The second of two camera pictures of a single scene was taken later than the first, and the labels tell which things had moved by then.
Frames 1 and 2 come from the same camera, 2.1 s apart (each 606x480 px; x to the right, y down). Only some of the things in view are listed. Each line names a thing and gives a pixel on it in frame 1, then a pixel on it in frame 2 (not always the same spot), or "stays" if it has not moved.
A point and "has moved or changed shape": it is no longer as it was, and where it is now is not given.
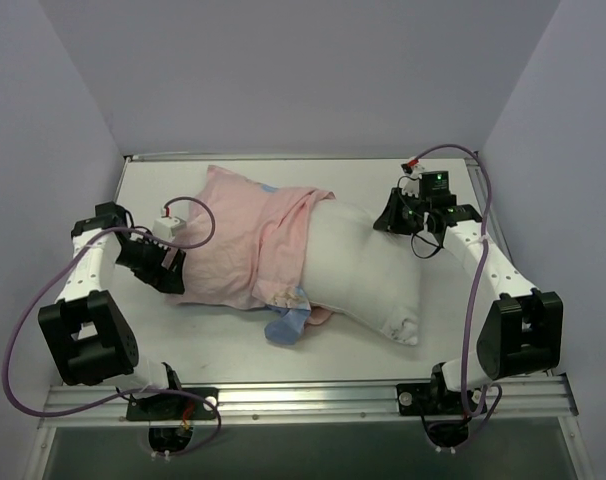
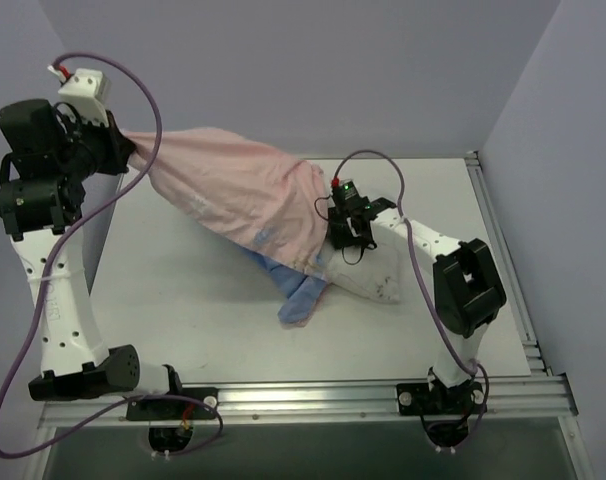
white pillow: x=353 y=270 has moved or changed shape
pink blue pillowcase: x=243 y=249 -> x=275 y=206
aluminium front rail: x=529 y=404 stays
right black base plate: x=424 y=399 stays
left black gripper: x=159 y=267 -> x=116 y=148
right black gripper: x=396 y=212 -> x=344 y=232
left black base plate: x=162 y=406 stays
